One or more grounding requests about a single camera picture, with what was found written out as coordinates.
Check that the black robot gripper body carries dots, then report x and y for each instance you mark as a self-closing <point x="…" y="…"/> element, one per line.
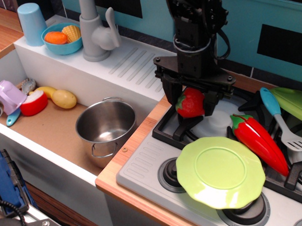
<point x="198" y="71"/>

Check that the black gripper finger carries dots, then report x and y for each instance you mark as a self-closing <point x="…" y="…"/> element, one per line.
<point x="211" y="99"/>
<point x="172" y="88"/>

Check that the red toy strawberry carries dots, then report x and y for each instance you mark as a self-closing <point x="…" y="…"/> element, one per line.
<point x="190" y="103"/>

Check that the stainless steel pot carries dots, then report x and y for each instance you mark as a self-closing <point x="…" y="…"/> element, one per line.
<point x="104" y="127"/>

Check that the black stove grate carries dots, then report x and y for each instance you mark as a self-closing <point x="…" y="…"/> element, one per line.
<point x="177" y="131"/>

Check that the red toy chili pepper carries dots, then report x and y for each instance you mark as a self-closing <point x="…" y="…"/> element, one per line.
<point x="252" y="134"/>

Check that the grey toy stove top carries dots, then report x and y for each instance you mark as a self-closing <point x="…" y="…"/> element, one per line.
<point x="140" y="175"/>

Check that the green plastic plate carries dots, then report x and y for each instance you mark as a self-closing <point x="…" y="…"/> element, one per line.
<point x="220" y="173"/>

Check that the grey left stove knob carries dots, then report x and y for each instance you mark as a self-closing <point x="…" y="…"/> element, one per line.
<point x="167" y="176"/>

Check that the grey stove knob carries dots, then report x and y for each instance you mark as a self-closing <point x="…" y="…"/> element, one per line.
<point x="167" y="176"/>
<point x="256" y="213"/>

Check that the green plastic lid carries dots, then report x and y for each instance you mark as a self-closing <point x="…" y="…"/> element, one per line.
<point x="289" y="100"/>

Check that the grey toy faucet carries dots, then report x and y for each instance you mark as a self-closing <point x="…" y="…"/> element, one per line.
<point x="97" y="40"/>

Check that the yellow toy potato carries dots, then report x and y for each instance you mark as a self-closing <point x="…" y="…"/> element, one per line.
<point x="64" y="99"/>

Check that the blue plastic bowl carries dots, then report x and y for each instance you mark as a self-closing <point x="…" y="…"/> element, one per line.
<point x="64" y="49"/>

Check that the yellow toy corn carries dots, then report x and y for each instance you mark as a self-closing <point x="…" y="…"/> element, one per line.
<point x="72" y="32"/>

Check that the white toy sink unit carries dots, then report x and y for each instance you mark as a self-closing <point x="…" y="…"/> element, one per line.
<point x="46" y="148"/>

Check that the grey middle stove knob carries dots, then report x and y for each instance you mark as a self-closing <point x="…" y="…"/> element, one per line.
<point x="256" y="213"/>

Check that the yellow toy banana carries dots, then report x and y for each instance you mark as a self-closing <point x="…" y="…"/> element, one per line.
<point x="49" y="91"/>

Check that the orange toy carrot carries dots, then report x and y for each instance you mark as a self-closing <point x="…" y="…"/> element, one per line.
<point x="56" y="37"/>

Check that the red toy apple half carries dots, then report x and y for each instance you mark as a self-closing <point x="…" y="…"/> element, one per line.
<point x="34" y="103"/>

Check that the grey slotted spoon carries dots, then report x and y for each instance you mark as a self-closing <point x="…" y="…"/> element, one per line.
<point x="28" y="85"/>

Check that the light blue plastic cup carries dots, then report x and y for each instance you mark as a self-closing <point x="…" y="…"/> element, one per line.
<point x="32" y="22"/>

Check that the purple plastic cup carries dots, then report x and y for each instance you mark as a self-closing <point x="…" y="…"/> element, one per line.
<point x="11" y="97"/>

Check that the blue black clamp device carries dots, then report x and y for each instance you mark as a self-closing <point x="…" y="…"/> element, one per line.
<point x="12" y="185"/>

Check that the blue handled grey spatula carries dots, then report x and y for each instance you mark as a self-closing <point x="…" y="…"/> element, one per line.
<point x="288" y="138"/>

